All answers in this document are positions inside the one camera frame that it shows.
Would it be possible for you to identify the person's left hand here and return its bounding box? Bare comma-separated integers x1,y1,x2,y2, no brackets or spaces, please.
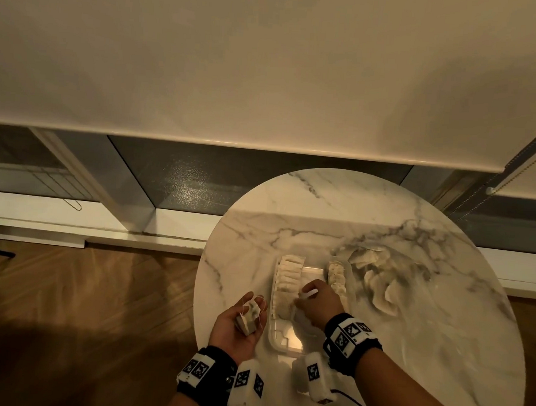
208,289,269,367

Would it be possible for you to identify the person's right hand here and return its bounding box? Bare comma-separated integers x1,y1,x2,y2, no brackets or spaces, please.
292,278,348,333

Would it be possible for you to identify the person's right forearm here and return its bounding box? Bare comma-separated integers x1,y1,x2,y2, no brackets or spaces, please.
353,346,478,406

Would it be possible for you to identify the row of white dumplings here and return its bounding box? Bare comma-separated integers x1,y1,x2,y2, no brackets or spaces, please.
273,254,306,322
325,260,351,311

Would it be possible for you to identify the clear plastic tray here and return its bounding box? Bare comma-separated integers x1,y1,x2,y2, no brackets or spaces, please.
266,253,354,359

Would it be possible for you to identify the black marker wrist band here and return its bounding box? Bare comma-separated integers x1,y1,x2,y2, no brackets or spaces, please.
321,311,385,379
175,344,240,406

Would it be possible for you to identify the pile of white dumplings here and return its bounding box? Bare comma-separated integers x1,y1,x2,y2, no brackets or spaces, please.
333,246,428,319

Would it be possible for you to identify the large white roller blind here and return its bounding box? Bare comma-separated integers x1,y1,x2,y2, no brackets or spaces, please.
0,0,536,176

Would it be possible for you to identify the small white roller blind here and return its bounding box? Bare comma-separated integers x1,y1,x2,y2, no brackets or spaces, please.
486,131,536,203

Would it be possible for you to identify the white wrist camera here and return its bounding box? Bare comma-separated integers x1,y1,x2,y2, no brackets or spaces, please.
290,350,340,406
226,357,267,406

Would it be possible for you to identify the black camera cable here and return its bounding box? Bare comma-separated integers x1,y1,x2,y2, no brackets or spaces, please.
329,388,376,406

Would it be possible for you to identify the grey window frame post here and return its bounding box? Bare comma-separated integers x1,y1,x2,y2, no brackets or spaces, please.
24,127,161,234

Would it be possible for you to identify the blind bead chain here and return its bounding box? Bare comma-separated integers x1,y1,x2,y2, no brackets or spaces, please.
455,113,536,226

